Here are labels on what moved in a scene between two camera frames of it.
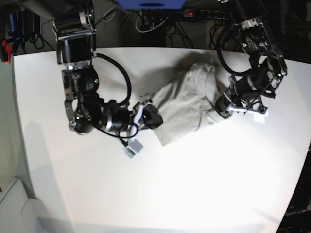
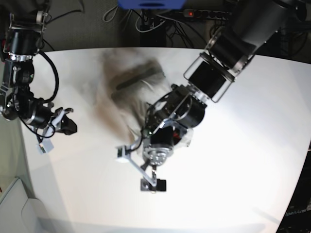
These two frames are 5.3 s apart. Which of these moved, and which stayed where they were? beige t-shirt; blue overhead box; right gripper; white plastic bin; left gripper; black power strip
Moved: right gripper; left gripper; beige t-shirt
Stayed: white plastic bin; blue overhead box; black power strip
